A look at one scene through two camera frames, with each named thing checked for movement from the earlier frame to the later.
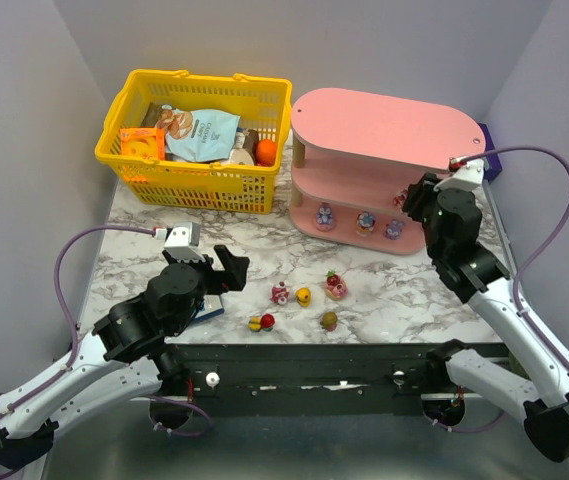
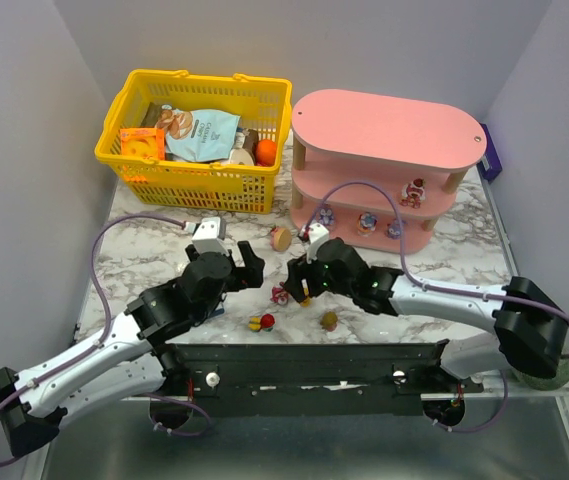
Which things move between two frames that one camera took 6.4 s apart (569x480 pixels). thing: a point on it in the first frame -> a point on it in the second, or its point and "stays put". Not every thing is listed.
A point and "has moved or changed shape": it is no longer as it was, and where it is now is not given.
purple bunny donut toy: [325, 220] stays put
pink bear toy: [280, 293] stays put
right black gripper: [416, 198] -> [304, 273]
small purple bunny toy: [393, 230] stays put
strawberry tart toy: [335, 288] has moved or changed shape
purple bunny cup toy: [366, 221] stays put
